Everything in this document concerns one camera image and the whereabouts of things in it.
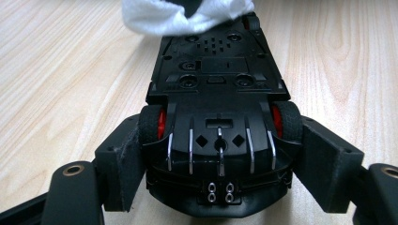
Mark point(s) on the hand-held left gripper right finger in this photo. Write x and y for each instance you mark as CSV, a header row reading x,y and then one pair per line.
x,y
328,168

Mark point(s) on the blue toy car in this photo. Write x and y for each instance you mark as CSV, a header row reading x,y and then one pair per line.
x,y
219,103

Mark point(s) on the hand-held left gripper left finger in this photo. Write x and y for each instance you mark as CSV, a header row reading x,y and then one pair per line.
x,y
120,168

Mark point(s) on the white wet wipe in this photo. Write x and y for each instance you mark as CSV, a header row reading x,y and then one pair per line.
x,y
150,17

